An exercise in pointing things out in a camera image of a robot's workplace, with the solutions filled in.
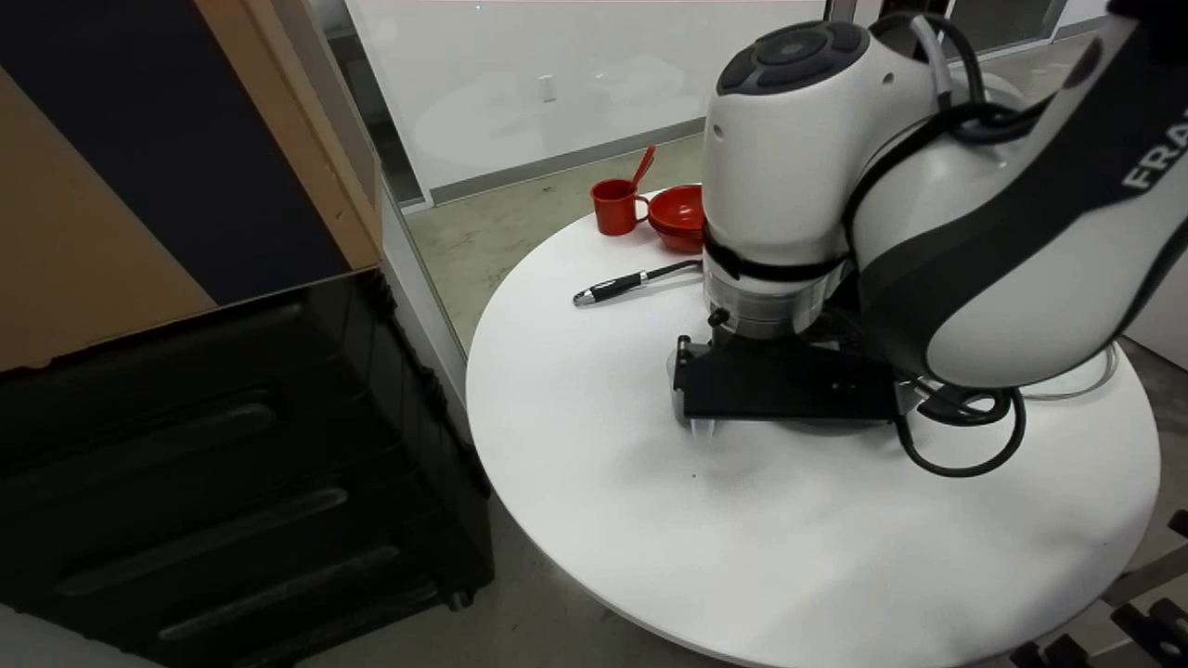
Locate black ladle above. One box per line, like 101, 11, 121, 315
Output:
566, 255, 706, 312

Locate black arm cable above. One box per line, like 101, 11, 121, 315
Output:
840, 9, 1030, 481

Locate brown wooden partition panel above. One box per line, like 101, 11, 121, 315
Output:
0, 0, 386, 374

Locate black slatted crate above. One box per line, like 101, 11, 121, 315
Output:
0, 267, 498, 668

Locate red bowl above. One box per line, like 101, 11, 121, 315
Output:
646, 181, 707, 255

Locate small red cup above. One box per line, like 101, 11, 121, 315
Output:
585, 144, 659, 241

